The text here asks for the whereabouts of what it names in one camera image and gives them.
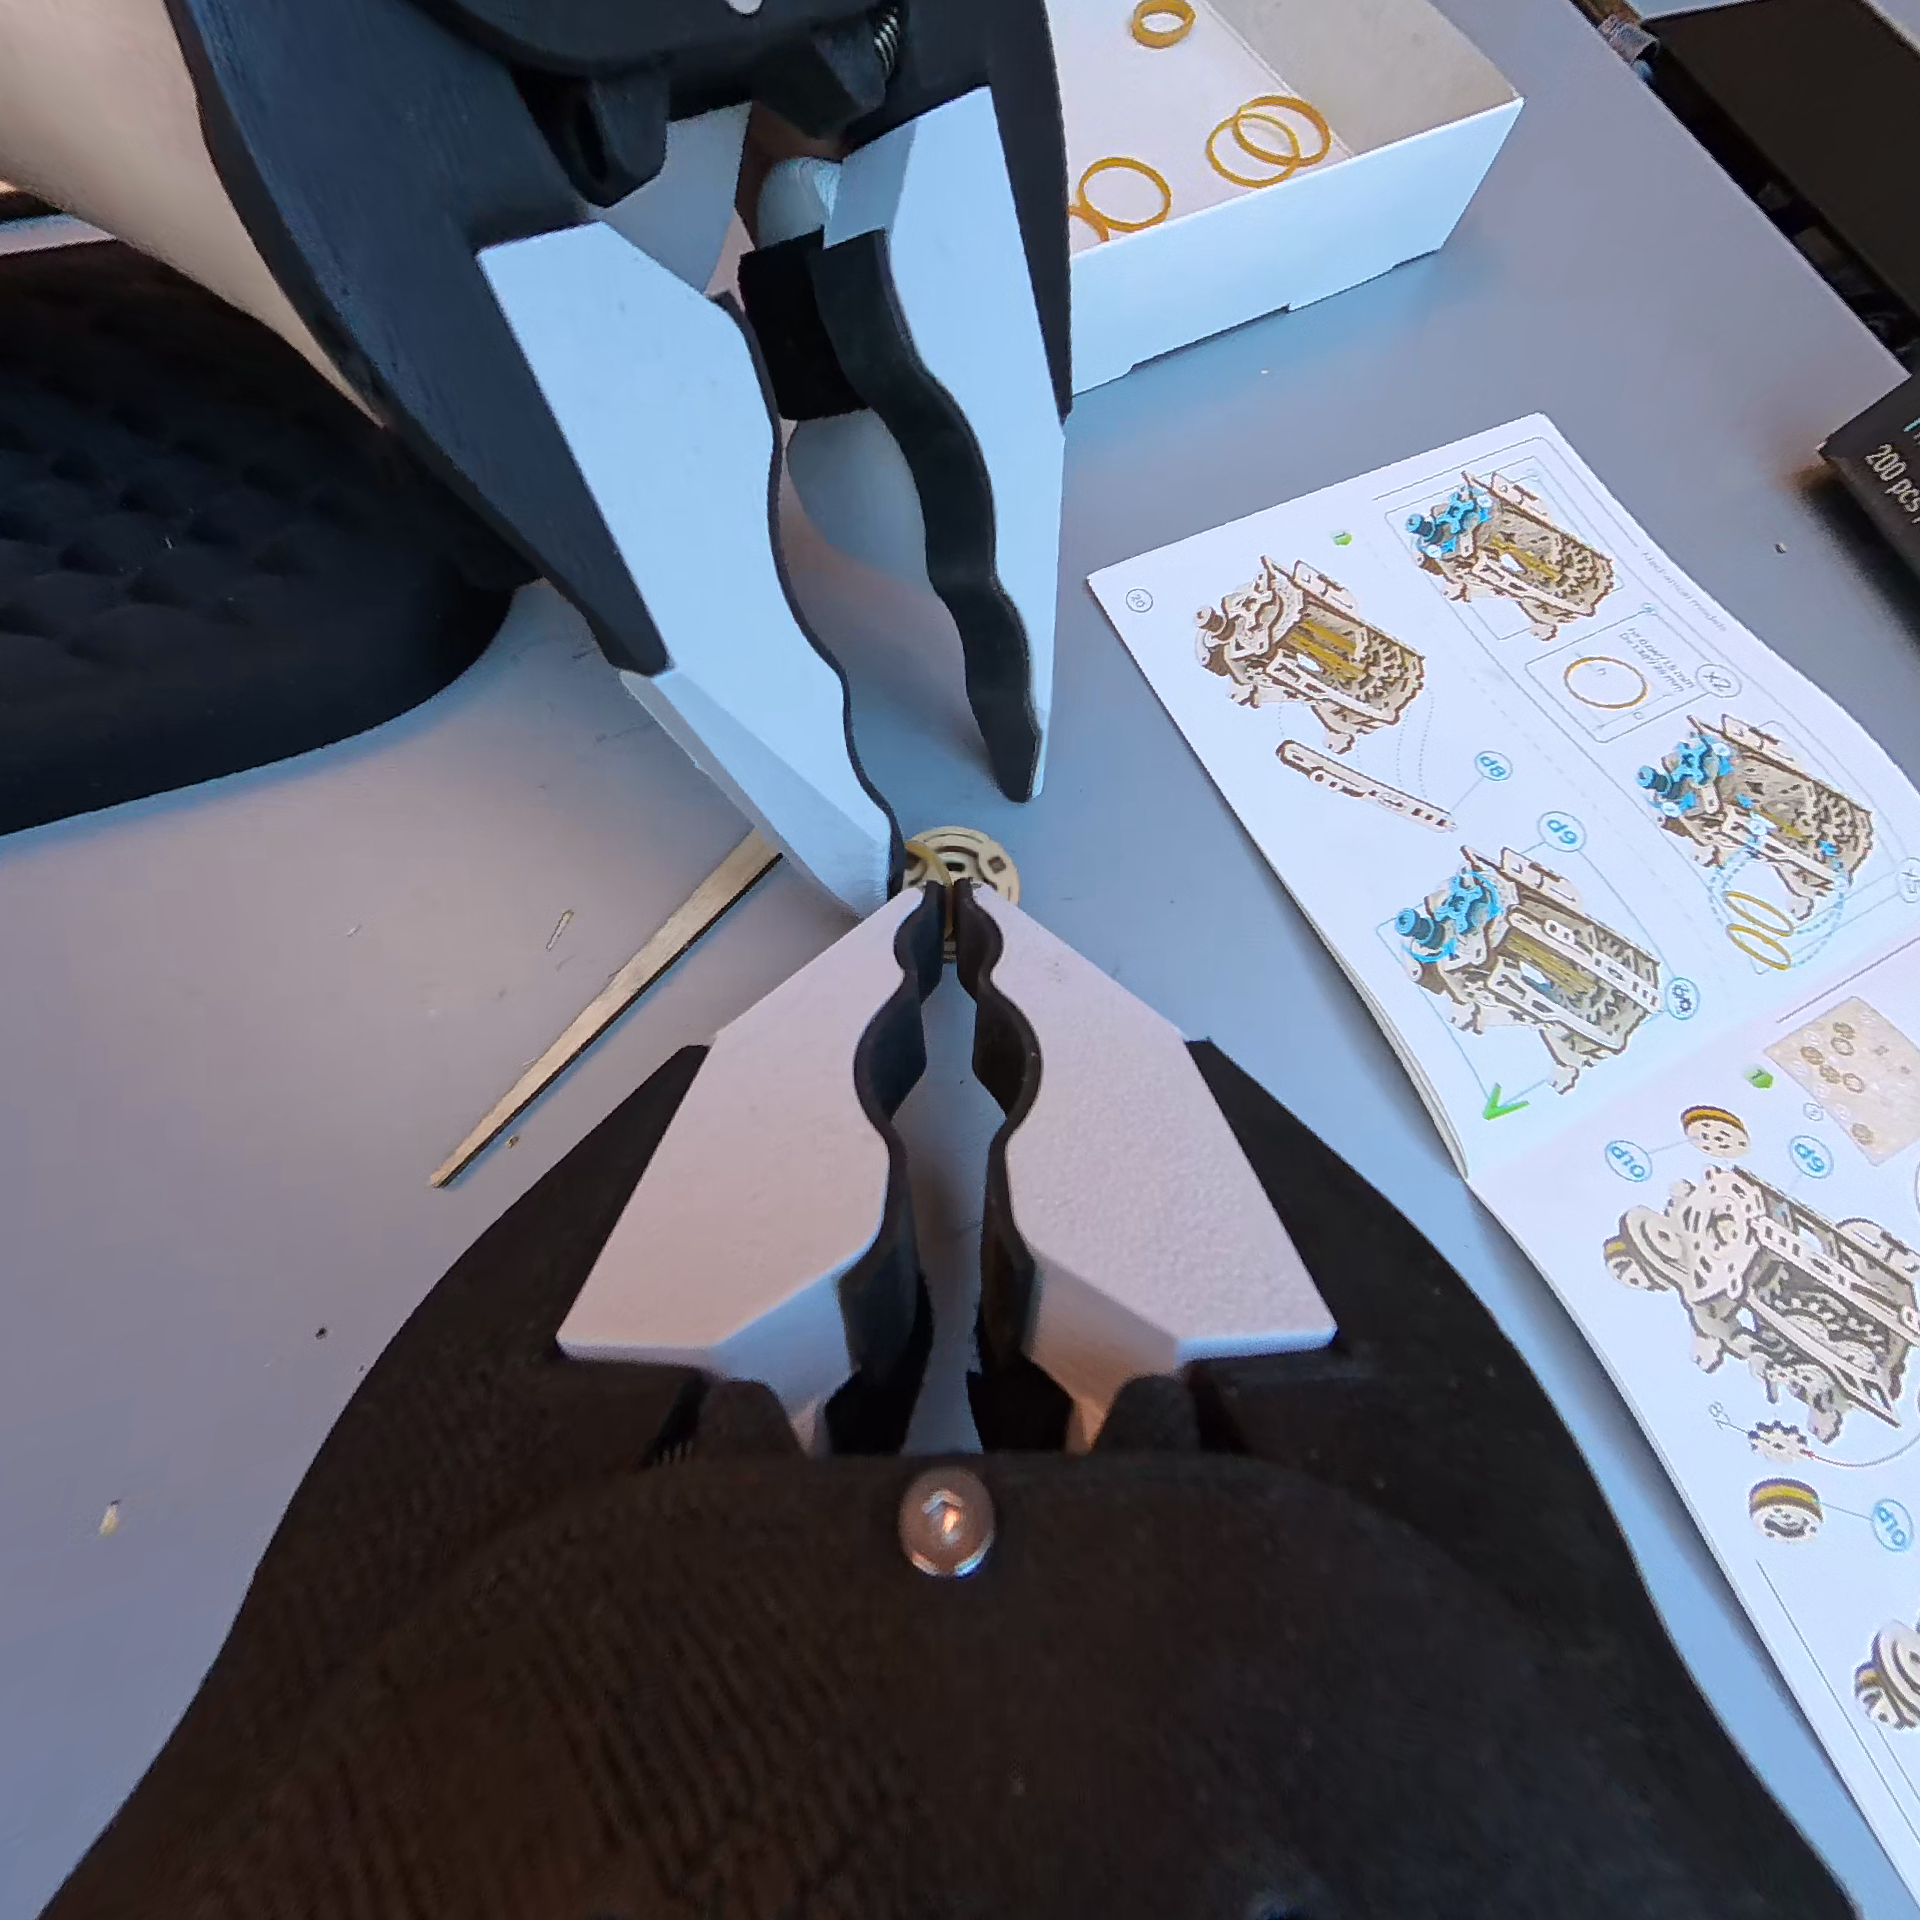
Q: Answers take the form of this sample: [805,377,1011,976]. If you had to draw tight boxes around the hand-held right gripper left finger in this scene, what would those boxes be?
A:
[558,881,963,1454]

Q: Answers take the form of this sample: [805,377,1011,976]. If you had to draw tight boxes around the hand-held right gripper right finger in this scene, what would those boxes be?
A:
[950,885,1339,1454]

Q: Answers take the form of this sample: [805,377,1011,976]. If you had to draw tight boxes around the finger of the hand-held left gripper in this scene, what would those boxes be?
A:
[478,222,912,916]
[739,87,1069,805]

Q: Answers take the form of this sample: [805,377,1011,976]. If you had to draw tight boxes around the round wooden disc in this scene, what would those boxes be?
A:
[902,823,1024,911]

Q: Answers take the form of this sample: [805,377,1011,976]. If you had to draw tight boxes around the person's left forearm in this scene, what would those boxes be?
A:
[0,83,378,414]

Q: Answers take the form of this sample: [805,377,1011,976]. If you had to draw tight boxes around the grey desk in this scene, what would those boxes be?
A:
[0,0,1920,1920]

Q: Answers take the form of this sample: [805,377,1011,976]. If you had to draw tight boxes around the thin wooden stick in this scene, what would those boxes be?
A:
[432,836,783,1190]

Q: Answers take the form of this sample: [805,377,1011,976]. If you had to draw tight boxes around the white cardboard box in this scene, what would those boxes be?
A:
[1050,0,1527,396]

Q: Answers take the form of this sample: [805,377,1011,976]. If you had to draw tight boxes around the dark quilted seat cushion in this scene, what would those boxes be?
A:
[0,243,530,836]

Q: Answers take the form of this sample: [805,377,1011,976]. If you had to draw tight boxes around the assembly instruction booklet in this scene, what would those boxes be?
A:
[1087,411,1920,1876]

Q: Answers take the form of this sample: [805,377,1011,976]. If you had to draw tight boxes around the dark flat object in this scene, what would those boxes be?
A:
[1582,0,1920,377]

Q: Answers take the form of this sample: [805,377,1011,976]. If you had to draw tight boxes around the black printed box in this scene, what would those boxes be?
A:
[1818,375,1920,575]

